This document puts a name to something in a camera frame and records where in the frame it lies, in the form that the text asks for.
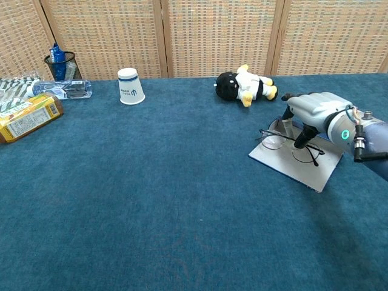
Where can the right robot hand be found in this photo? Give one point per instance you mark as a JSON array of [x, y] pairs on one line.
[[318, 104]]

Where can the black eyeglasses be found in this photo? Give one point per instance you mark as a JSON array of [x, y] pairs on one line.
[[272, 142]]

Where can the blue folding glasses case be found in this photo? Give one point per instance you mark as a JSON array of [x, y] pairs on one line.
[[303, 172]]

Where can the black and white plush doll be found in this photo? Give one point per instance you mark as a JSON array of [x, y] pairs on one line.
[[230, 86]]

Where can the woven bamboo folding screen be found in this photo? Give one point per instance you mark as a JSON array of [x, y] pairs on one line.
[[218, 36]]

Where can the white paper cup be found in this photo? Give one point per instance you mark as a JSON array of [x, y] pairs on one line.
[[130, 88]]

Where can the blue table mat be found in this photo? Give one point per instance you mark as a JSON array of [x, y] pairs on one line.
[[151, 197]]

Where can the black mesh pen holder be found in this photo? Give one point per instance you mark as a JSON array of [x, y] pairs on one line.
[[71, 69]]

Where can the clear plastic water bottle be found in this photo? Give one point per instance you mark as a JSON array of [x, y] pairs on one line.
[[66, 89]]

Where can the blue snack packet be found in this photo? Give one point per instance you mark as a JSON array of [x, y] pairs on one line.
[[57, 56]]

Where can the yellow snack box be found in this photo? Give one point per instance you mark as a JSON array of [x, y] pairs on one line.
[[27, 118]]

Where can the striped cloth in plastic bag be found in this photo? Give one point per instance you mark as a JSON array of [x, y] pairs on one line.
[[12, 88]]

